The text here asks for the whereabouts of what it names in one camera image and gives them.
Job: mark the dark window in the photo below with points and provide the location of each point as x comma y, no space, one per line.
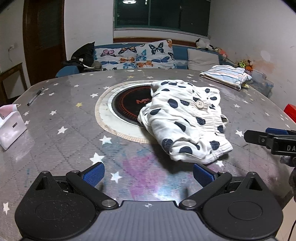
173,14

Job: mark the round black induction cooker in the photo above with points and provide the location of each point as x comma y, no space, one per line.
129,104

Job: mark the butterfly print blanket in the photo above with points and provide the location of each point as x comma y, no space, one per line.
136,54

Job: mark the yellow green toy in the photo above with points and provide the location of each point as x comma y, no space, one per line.
242,63

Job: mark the white pink tissue box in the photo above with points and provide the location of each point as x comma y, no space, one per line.
11,131

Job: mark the grey pillow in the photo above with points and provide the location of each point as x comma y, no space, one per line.
202,59

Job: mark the red object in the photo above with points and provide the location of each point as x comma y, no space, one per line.
291,112

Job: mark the black white plush toy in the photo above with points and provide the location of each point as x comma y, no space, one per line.
200,43

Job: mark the white pink plush toy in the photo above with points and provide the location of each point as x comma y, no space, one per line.
218,49

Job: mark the striped folded cloth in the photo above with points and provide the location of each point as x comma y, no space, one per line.
225,76

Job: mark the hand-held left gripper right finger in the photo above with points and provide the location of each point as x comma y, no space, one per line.
203,175

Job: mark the grey star tablecloth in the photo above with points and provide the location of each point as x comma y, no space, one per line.
57,143

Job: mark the black pen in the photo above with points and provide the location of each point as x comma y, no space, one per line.
34,97

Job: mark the person's right hand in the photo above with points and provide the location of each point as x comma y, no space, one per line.
288,160

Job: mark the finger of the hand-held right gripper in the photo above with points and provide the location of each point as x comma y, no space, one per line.
278,131
256,137

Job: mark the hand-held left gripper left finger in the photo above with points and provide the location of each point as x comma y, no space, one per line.
93,174

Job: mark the black round induction cooktop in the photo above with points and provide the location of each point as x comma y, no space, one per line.
101,115

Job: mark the black backpack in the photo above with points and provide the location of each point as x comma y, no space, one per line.
83,54

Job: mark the white polka dot shorts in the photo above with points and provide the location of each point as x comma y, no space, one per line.
182,120

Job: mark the olive grey cloth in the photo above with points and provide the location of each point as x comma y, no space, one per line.
97,65

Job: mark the dark wooden door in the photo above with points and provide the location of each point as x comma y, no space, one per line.
46,41

